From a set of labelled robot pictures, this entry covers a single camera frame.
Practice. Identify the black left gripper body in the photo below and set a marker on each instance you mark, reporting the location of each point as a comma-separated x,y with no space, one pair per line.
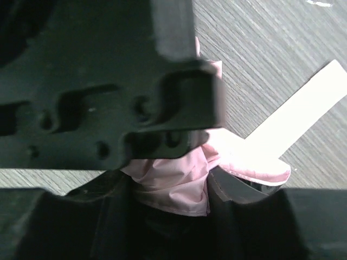
91,85

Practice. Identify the pink and black umbrella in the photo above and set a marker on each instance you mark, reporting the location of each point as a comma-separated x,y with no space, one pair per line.
179,186

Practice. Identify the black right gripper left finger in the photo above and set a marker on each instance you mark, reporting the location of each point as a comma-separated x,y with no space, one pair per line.
90,222

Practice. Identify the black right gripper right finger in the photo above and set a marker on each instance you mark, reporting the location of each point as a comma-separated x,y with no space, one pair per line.
293,223

